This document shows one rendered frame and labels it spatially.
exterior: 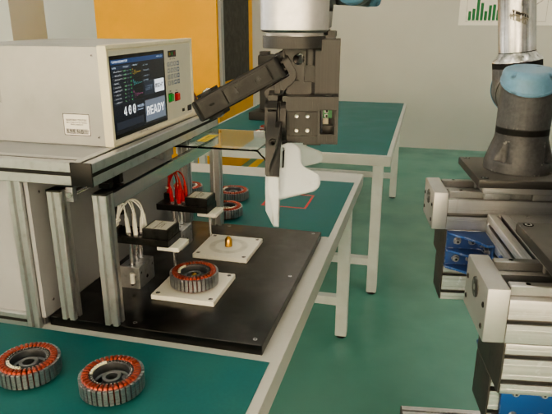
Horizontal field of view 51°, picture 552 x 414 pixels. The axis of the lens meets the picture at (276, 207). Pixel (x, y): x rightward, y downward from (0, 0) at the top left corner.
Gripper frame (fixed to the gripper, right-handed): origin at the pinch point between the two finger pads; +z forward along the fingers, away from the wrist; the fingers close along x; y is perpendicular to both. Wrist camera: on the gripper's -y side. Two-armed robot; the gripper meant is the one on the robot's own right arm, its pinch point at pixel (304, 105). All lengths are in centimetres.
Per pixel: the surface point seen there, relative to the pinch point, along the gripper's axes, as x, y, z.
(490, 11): 483, 126, -32
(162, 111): -22.7, -31.8, 0.5
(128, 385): -79, -17, 37
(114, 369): -73, -23, 38
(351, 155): 116, 11, 41
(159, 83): -23.0, -32.2, -6.2
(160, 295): -46, -24, 37
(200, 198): -17.1, -23.9, 23.7
